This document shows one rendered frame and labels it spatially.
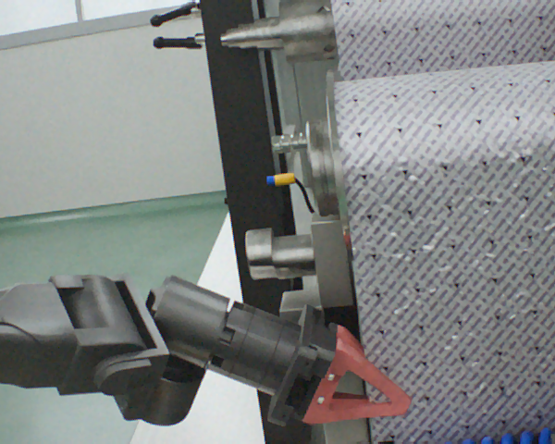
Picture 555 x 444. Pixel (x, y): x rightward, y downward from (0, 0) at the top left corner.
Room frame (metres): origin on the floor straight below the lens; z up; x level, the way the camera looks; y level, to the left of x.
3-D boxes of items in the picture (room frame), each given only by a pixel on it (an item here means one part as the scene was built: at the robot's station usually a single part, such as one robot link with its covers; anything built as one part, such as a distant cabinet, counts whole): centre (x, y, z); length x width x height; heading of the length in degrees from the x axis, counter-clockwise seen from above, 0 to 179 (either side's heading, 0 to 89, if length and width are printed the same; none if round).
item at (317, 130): (0.92, -0.04, 1.25); 0.07 x 0.02 x 0.07; 174
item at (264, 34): (1.17, 0.00, 1.33); 0.06 x 0.03 x 0.03; 84
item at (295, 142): (0.92, -0.02, 1.27); 0.03 x 0.01 x 0.01; 84
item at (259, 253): (0.96, 0.02, 1.18); 0.04 x 0.02 x 0.04; 174
